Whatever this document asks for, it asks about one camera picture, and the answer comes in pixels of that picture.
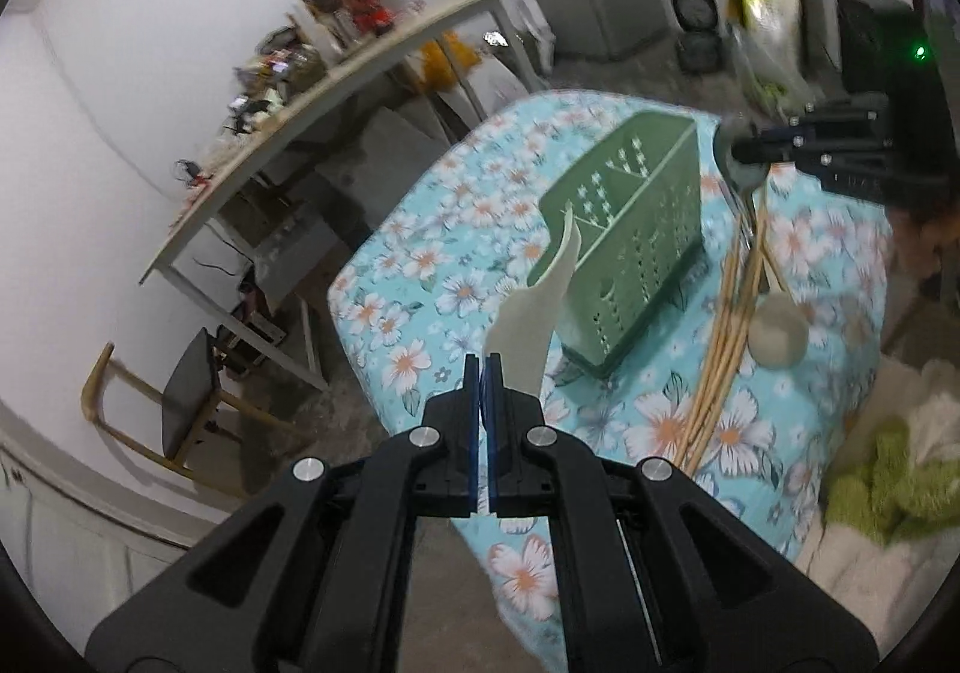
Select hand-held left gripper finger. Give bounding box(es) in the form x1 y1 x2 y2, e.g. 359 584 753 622
484 352 880 673
85 353 482 673

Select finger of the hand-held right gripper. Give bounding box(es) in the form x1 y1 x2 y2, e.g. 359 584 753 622
730 144 891 199
750 92 893 147

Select steel soup spoon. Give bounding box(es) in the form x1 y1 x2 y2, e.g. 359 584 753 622
711 118 773 254

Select white rice paddle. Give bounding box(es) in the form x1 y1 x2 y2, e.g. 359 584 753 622
484 203 586 398

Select cream round ladle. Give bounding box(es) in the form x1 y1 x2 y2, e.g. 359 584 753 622
746 234 811 371

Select pile of bamboo chopsticks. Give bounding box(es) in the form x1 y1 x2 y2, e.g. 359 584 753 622
671 189 796 479

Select green utensil holder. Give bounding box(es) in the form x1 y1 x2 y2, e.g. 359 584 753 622
527 109 710 378

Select white plastic bag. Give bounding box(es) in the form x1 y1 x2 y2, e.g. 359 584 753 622
739 28 815 108

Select black rice cooker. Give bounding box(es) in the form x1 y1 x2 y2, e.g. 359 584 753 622
670 0 732 73

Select floral covered table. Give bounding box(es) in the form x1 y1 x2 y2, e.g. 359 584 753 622
326 89 893 673

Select small toaster oven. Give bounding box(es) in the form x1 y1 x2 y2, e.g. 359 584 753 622
217 298 290 363

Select grey storage box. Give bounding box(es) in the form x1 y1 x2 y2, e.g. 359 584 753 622
259 200 342 307

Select black seat wooden chair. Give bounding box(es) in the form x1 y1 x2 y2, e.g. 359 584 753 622
81 328 301 494

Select white sack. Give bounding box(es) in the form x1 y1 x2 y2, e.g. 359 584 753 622
352 107 443 194

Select cream green fleece garment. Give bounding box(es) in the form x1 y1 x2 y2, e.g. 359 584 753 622
814 354 960 603

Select cluttered white desk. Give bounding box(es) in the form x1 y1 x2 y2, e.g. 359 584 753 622
139 0 552 393

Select yellow plastic bag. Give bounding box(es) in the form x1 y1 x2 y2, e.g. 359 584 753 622
420 32 481 93

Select black red charger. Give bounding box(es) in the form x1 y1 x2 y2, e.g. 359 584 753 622
176 157 215 194

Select glass jar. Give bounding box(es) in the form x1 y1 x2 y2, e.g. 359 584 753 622
285 43 327 82

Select red sauce bottle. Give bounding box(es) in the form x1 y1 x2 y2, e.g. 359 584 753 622
341 0 398 37

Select white door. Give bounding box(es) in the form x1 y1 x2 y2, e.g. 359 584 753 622
0 444 192 651

